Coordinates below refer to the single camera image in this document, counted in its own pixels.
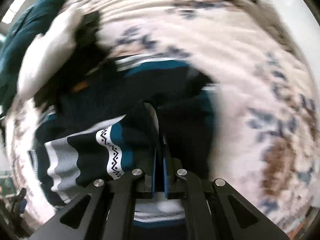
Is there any navy teal patterned sock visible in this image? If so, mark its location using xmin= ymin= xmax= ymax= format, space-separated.
xmin=35 ymin=57 xmax=216 ymax=207

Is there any black folded garment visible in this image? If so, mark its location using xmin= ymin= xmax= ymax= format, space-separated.
xmin=34 ymin=11 xmax=116 ymax=107

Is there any white fluffy garment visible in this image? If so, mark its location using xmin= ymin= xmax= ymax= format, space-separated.
xmin=17 ymin=6 xmax=84 ymax=101

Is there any white floral fleece blanket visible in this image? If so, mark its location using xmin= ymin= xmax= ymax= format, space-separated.
xmin=1 ymin=0 xmax=319 ymax=239

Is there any dark teal knitted garment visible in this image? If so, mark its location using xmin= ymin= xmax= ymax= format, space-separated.
xmin=1 ymin=0 xmax=66 ymax=116

